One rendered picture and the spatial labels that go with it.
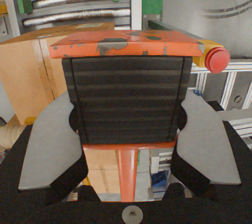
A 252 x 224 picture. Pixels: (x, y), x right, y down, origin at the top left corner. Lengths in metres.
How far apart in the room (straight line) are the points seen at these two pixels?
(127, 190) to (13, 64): 0.50
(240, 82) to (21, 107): 1.75
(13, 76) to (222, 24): 1.62
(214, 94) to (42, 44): 1.49
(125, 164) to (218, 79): 1.44
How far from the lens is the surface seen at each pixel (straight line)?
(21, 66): 0.56
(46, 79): 0.53
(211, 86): 1.55
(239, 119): 0.76
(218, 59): 0.42
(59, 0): 0.89
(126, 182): 0.20
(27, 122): 0.35
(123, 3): 0.89
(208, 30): 1.59
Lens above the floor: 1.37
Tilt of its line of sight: 58 degrees down
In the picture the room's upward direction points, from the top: 178 degrees clockwise
